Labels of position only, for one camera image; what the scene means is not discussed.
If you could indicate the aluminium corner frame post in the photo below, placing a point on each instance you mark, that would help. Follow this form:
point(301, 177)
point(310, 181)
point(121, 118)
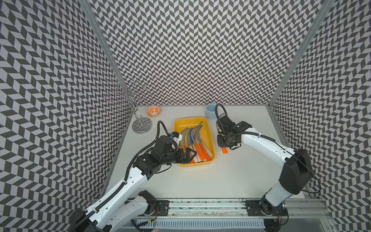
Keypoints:
point(324, 10)

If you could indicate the yellow plastic storage tray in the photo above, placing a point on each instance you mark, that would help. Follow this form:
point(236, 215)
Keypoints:
point(205, 133)

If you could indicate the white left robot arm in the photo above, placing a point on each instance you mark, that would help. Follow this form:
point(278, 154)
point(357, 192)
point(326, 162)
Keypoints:
point(116, 208)

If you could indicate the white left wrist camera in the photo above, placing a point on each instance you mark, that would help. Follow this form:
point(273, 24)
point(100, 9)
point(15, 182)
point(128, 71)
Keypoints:
point(177, 137)

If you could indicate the left aluminium corner post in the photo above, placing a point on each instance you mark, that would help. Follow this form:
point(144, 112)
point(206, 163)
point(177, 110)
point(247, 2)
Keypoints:
point(91, 19)

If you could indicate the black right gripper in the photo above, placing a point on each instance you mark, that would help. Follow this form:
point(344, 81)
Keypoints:
point(221, 144)

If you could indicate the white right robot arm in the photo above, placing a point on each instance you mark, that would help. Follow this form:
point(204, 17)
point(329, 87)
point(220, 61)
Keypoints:
point(295, 164)

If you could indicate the orange patterned small dish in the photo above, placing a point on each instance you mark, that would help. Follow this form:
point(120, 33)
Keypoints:
point(153, 111)

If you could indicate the light blue ceramic mug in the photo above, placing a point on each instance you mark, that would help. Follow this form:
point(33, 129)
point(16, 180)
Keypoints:
point(210, 111)

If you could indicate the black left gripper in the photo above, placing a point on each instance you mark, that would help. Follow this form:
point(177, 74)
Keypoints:
point(187, 158)

